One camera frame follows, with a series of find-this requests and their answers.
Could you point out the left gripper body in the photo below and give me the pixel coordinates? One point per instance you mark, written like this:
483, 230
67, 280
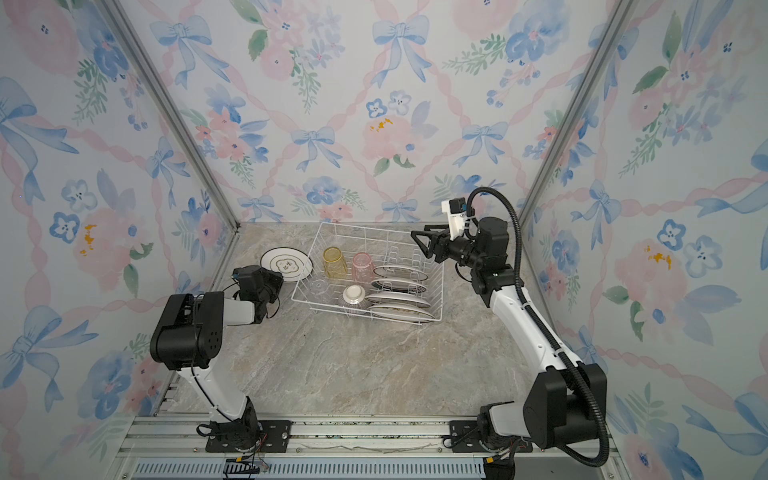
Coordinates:
273, 284

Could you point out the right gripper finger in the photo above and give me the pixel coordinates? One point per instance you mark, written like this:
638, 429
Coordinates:
437, 230
425, 242

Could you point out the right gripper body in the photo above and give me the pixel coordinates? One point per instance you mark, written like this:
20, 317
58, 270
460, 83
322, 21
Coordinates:
463, 252

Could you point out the white plate dark rim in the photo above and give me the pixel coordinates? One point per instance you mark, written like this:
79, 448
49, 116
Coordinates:
293, 264

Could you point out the white plate green red rim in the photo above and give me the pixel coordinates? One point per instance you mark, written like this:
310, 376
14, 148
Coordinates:
402, 285

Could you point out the white plate gold rim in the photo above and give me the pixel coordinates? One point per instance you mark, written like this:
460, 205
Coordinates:
401, 271

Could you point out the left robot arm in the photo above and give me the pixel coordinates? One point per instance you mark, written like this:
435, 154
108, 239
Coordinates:
189, 337

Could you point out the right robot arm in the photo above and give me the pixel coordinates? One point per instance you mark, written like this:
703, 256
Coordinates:
565, 407

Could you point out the clear glass cup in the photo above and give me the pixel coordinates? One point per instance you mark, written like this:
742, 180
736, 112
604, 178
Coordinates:
319, 290

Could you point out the pink glass cup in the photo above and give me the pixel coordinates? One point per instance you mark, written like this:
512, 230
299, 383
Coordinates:
363, 268

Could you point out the white plate front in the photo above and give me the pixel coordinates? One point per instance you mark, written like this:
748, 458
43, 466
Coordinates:
401, 312

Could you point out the yellow glass cup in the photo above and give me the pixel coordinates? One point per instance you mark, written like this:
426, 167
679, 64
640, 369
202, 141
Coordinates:
334, 263

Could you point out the striped ceramic bowl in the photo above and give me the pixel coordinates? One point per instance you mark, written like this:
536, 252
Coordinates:
354, 295

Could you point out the white wire dish rack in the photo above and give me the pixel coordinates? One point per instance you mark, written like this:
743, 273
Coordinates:
385, 246

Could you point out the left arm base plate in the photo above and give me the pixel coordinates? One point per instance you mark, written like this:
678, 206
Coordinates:
271, 436

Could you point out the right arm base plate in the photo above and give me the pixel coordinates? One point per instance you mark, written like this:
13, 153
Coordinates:
471, 436

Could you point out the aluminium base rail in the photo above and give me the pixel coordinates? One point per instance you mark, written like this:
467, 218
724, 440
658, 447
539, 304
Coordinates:
170, 446

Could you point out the right aluminium corner post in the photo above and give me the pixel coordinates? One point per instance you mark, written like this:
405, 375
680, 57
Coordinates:
614, 28

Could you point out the aluminium corner post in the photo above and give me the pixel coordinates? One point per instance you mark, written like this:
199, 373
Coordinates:
614, 28
117, 19

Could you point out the left aluminium corner post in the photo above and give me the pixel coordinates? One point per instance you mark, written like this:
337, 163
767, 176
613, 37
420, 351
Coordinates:
117, 19

